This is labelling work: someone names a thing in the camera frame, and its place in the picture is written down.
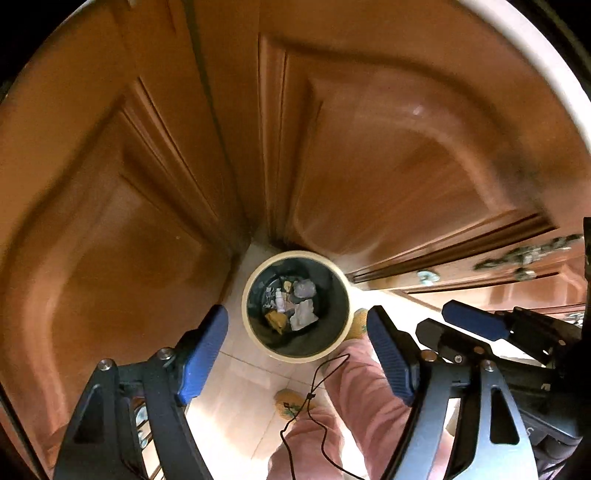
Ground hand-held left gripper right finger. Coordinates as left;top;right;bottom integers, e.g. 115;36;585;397
366;305;539;480

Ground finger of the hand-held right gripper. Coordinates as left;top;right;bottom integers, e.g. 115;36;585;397
441;299;583;365
416;320;551;385

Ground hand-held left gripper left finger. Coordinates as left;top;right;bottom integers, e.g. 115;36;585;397
53;305;229;480

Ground yellow snack packet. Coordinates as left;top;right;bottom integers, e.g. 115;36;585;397
264;311;289;334

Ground round beige trash bin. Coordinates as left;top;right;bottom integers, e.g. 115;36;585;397
241;250;355;365

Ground white wrapper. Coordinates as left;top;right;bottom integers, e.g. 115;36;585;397
290;300;319;330

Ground wooden drawer front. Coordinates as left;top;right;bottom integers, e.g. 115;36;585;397
351;231;591;319

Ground yellow slipper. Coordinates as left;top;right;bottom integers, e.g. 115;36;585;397
274;388;319;421
344;308;370;341

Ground pink pants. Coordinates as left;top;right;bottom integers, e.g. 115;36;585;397
267;340;462;480

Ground wooden cabinet door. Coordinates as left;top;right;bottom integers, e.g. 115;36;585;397
0;0;252;467
194;0;559;283

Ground thin black cord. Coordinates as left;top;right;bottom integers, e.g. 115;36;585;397
279;353;365;480

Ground ornate metal handle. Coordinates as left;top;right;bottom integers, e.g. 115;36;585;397
475;234;585;282

